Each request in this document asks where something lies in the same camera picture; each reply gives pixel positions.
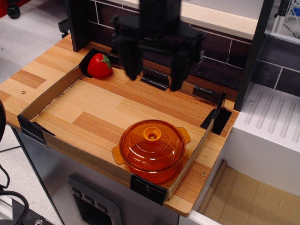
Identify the red toy strawberry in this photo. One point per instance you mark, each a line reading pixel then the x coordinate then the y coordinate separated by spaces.
pixel 99 65

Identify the dark grey shelf post left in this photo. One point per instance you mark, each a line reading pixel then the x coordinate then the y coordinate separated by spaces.
pixel 77 12

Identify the dark grey shelf post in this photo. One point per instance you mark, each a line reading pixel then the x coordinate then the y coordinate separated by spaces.
pixel 245 84
pixel 77 12

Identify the white toy sink drainboard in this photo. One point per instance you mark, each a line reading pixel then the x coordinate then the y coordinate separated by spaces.
pixel 264 143

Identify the light wooden shelf board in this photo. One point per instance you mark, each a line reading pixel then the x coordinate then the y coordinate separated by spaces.
pixel 220 21

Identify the orange transparent pot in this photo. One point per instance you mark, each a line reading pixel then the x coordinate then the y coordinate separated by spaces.
pixel 154 177

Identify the cardboard fence with black tape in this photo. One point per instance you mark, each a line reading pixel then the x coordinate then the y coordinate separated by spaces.
pixel 85 117

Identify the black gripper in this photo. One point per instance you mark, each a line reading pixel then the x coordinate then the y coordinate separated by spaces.
pixel 158 28

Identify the orange transparent pot lid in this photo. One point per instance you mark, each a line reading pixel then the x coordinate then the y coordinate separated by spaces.
pixel 153 145

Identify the dark grey shelf post right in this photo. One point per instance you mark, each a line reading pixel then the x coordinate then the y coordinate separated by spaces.
pixel 245 84

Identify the black caster wheel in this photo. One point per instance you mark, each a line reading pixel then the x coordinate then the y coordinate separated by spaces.
pixel 13 11

